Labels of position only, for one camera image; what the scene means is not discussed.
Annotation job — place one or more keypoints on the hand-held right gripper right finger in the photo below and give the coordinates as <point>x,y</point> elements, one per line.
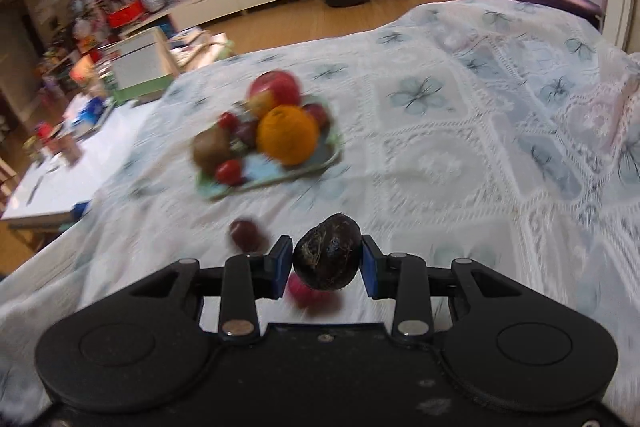
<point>370,272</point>

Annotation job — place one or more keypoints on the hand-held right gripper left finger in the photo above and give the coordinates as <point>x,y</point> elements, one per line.
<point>282,267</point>

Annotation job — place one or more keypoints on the dark wrinkled passion fruit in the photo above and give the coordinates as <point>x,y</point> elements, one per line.
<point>325,252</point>

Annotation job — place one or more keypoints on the pink red radish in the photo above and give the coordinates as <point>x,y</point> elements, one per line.
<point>310,301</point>

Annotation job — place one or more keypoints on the dark brown cherry tomato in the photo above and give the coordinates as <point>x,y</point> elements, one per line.
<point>245,232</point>

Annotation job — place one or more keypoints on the light green tray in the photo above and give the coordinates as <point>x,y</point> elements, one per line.
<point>270,177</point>

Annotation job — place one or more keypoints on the red cherry tomato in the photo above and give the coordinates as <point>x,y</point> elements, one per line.
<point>228,121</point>
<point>230,172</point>

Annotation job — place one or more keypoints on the orange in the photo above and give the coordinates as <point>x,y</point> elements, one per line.
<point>287,134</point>

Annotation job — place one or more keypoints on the brown kiwi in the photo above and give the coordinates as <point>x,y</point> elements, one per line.
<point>210,149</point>

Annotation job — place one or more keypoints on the white lace floral tablecloth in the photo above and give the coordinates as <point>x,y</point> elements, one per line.
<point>450,157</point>

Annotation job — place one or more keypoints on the dark red plum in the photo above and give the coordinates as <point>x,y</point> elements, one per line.
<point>317,114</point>

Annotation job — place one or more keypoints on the red apple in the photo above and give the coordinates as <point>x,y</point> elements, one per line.
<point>275,89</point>

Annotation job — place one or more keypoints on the white low table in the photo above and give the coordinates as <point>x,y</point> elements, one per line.
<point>50,192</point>

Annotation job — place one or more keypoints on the glass snack jar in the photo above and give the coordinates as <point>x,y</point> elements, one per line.
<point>67,149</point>

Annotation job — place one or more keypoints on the blue tissue box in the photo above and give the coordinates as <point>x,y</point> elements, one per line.
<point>90,114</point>

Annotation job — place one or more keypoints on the desk calendar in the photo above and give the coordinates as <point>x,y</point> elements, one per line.
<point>140,62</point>

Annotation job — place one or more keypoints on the red box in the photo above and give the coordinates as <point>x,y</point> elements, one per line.
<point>126,16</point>

